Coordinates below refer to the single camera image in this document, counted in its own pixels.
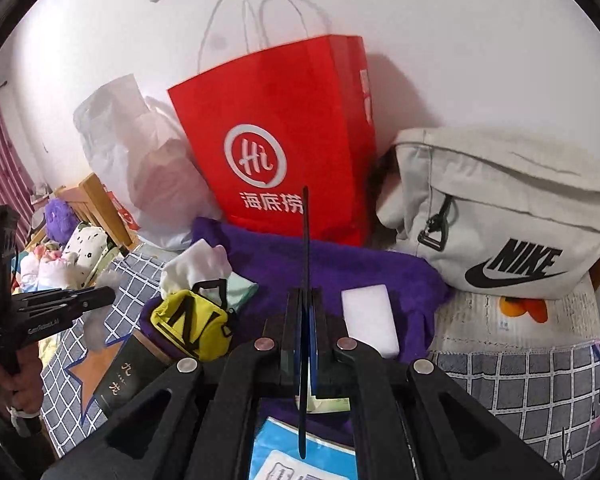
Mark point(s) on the white plastic shopping bag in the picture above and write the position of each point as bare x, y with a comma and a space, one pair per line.
130, 160

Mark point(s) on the yellow pouch with black stripes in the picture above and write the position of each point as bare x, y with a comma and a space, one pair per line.
180, 320

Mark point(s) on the mint green cloth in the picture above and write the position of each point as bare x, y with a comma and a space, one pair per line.
242, 292

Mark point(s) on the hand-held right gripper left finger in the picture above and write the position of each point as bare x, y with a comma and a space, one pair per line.
292, 350

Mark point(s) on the grey checkered cloth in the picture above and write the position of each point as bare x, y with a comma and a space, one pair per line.
530, 385

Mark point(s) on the white spotted pillow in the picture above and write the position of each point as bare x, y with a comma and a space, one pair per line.
87, 255

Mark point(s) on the white printed bedsheet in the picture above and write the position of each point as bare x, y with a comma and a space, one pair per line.
480, 325

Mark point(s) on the grey waist bag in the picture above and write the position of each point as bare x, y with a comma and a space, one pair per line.
500, 200

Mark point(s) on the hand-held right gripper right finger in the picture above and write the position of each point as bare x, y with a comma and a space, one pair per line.
314, 355

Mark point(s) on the wooden bed headboard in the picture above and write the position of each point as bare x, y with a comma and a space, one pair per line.
95, 200

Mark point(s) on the red paper bag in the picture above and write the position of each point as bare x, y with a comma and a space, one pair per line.
280, 125

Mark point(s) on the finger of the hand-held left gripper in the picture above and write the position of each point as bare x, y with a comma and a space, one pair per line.
75, 312
80, 294

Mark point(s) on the blue cardboard box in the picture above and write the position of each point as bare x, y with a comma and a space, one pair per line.
275, 440

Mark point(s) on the purple towel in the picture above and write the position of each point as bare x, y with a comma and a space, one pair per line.
370, 270

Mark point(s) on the person's left hand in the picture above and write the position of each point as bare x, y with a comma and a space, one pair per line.
25, 385

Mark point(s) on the dark green tea box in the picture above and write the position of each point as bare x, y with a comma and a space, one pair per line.
130, 375

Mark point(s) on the pink striped curtain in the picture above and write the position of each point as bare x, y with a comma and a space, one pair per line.
2, 160

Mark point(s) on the purple plush toy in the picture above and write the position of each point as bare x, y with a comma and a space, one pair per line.
60, 220

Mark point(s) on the white sponge block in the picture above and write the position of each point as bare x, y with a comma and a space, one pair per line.
370, 320

